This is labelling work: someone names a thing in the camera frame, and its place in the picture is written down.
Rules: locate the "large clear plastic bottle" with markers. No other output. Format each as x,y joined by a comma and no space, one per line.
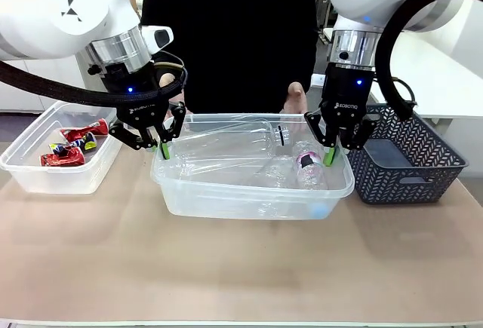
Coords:
226,141

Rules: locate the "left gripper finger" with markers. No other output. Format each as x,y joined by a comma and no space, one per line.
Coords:
175,120
132,137

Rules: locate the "person's left hand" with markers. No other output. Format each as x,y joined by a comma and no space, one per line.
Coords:
296,98

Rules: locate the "small clear plastic bin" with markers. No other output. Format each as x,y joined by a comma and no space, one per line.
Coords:
56,181

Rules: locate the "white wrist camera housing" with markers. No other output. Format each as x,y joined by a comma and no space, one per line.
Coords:
158,37

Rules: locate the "dark grey woven plastic basket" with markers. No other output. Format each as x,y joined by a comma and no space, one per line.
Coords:
415,169

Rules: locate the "large clear plastic bin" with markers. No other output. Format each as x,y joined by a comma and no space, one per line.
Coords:
241,200

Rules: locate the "clear bottle with pink label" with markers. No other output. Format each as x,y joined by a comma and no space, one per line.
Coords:
309,166

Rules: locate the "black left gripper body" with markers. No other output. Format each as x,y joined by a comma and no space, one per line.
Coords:
141,113

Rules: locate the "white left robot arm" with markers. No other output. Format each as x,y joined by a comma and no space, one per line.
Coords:
56,11

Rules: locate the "crushed red can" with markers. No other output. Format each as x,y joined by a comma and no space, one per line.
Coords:
62,158
88,128

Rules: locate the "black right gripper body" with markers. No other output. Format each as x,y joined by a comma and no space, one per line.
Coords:
347,98

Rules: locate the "white cabinet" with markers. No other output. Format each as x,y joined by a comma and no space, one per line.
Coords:
22,90

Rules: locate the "white desk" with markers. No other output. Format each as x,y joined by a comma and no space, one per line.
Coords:
434,71

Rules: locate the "crushed clear plastic bottle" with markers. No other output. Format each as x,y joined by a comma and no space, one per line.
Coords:
277,173

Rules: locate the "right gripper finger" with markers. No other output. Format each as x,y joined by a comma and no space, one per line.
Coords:
329,156
358,140

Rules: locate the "person's right hand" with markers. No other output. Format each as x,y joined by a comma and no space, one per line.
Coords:
167,79

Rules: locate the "crushed blue yellow can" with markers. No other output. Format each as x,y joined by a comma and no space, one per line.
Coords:
75,143

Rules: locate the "person torso in black shirt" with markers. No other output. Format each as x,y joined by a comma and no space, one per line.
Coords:
234,34

